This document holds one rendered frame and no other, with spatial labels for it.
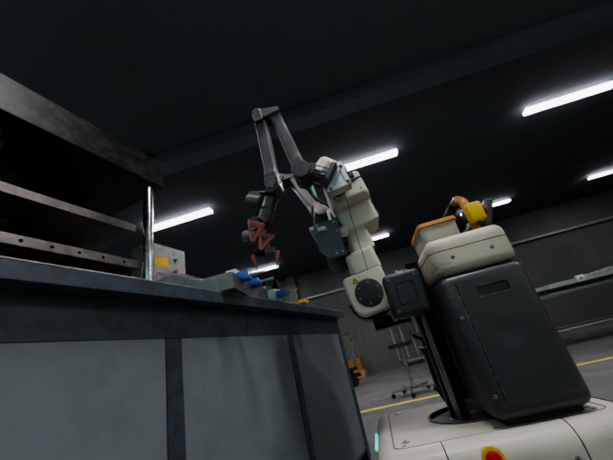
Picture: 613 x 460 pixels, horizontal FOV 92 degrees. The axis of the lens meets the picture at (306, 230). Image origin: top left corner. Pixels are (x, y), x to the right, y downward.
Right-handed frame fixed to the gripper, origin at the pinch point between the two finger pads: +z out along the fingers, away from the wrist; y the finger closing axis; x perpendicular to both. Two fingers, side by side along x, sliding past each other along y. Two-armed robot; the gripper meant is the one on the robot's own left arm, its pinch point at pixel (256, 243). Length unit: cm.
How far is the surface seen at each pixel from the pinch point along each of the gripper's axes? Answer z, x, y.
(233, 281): 17.8, 3.9, 16.3
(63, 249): 19, -96, -3
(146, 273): 19, -80, -40
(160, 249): 0, -97, -62
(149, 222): -11, -94, -41
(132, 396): 49, 2, 40
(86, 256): 19, -94, -13
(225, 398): 50, 11, 12
